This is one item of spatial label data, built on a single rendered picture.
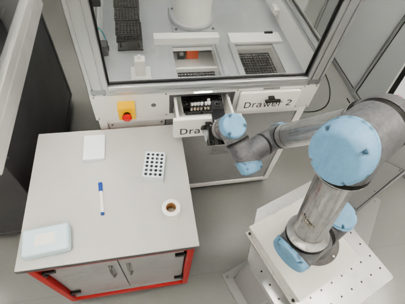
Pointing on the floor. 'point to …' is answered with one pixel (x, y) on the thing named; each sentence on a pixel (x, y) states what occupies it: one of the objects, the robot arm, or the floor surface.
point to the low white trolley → (111, 213)
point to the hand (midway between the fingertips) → (210, 128)
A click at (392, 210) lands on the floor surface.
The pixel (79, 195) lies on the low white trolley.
